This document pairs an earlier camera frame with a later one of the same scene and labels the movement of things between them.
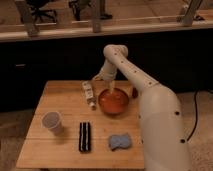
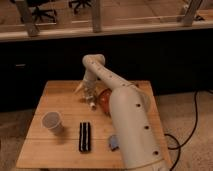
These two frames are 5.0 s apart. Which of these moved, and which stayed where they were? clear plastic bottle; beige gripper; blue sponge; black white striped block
Moved: beige gripper
Stayed: blue sponge; black white striped block; clear plastic bottle
